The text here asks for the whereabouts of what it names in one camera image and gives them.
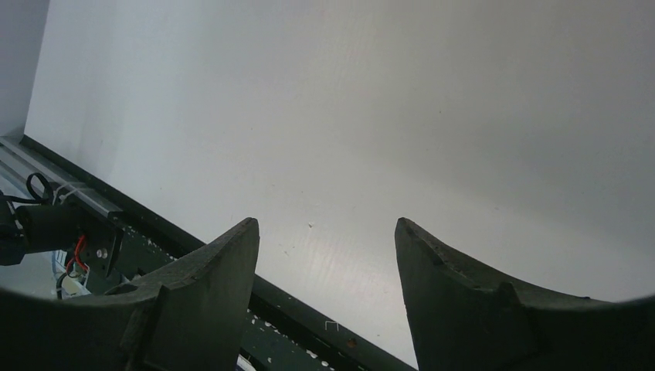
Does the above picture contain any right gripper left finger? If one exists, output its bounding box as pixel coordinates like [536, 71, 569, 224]
[1, 217, 260, 370]

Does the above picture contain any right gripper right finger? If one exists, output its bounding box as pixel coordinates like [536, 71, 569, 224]
[395, 218, 654, 370]

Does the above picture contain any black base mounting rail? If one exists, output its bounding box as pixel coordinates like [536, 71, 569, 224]
[19, 135, 411, 370]

